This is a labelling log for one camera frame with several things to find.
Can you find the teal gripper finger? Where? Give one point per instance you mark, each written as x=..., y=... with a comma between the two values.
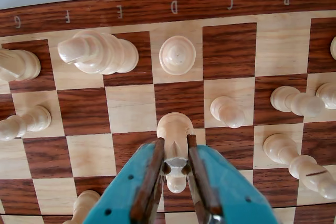
x=120, y=197
x=236, y=197

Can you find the light wooden chess knight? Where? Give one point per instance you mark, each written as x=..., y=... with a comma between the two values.
x=174, y=127

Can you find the light wooden chess bishop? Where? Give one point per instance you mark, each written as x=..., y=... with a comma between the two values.
x=281, y=148

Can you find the light wooden chess king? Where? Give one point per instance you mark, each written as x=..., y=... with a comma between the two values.
x=105, y=53

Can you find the light wooden chess piece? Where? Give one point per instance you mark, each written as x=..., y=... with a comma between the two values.
x=21, y=64

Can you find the wooden chessboard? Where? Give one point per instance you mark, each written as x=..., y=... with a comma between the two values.
x=84, y=111

